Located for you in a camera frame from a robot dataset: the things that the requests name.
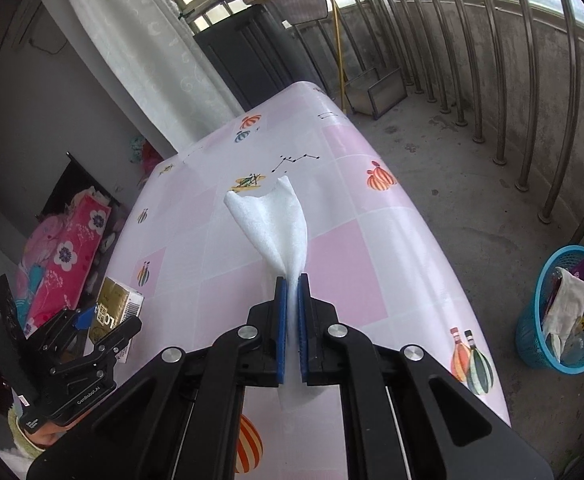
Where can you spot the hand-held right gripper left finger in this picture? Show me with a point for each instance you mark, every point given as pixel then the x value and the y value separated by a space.
pixel 281 330

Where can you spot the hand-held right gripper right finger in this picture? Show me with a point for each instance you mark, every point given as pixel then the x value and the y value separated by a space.
pixel 304 330

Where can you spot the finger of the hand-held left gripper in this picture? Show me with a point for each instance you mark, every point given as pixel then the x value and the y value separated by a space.
pixel 107 347
pixel 67 325

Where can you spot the gold paper box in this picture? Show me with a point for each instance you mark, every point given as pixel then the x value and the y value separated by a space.
pixel 117 300

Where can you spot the white foam sheet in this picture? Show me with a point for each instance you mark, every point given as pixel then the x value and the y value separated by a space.
pixel 277 225

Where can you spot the blue plastic basket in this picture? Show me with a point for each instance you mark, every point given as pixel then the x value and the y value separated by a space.
pixel 532 340

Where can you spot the white tissue paper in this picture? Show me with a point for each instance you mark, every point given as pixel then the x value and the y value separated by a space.
pixel 564 305

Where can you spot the person's left forearm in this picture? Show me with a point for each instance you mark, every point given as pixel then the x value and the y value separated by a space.
pixel 22 435

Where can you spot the pink floral bag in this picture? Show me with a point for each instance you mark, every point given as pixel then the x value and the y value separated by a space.
pixel 67 255

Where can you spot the pink patterned tablecloth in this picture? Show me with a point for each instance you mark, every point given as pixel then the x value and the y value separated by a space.
pixel 362 240

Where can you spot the black panel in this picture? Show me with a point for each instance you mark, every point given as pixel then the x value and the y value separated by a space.
pixel 72 185

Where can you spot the metal dustpan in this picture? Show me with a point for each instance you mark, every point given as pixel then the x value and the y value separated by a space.
pixel 387 92

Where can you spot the metal balcony railing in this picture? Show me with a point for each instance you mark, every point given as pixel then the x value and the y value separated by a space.
pixel 522 182

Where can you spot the dark metal door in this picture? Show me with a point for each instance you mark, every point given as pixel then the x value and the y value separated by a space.
pixel 252 55

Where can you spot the grey hanging cloth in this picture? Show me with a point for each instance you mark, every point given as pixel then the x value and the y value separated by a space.
pixel 307 2

